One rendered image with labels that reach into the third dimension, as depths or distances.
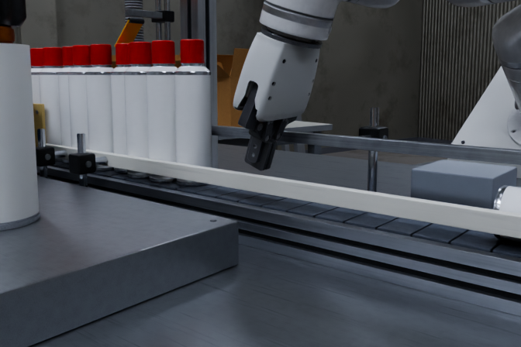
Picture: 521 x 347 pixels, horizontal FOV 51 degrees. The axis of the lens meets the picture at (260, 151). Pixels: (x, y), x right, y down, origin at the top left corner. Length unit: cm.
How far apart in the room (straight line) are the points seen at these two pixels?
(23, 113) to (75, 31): 484
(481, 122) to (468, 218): 79
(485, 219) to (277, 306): 20
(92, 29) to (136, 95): 467
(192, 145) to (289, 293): 31
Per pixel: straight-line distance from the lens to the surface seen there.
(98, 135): 93
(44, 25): 519
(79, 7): 548
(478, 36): 835
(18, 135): 61
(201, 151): 78
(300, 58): 66
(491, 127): 130
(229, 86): 253
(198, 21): 96
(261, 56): 64
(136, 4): 104
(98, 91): 92
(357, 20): 773
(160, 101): 80
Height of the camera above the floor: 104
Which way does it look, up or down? 8 degrees down
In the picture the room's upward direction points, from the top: straight up
